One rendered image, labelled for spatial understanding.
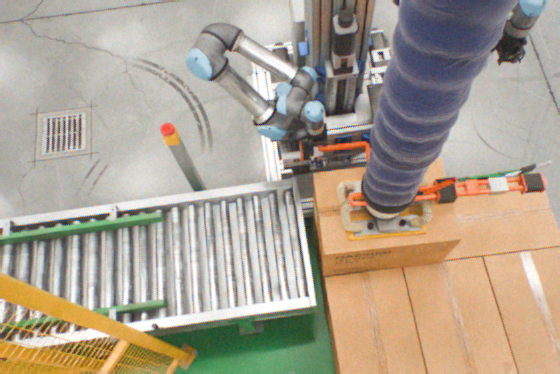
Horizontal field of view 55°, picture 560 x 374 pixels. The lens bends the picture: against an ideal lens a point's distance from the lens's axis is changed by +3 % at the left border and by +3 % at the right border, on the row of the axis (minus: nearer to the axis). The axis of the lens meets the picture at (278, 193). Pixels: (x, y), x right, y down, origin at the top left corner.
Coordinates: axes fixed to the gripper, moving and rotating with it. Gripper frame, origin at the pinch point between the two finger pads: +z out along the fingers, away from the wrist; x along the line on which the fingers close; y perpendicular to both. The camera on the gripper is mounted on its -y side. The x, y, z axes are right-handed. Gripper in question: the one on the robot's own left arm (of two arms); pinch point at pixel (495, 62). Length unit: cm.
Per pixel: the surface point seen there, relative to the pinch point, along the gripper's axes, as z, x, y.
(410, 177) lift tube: 2, -39, 39
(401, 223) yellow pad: 53, -34, 39
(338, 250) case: 58, -63, 46
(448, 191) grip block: 43, -14, 31
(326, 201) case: 58, -64, 22
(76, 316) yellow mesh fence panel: -4, -152, 72
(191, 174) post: 95, -133, -20
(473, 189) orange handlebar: 43, -4, 32
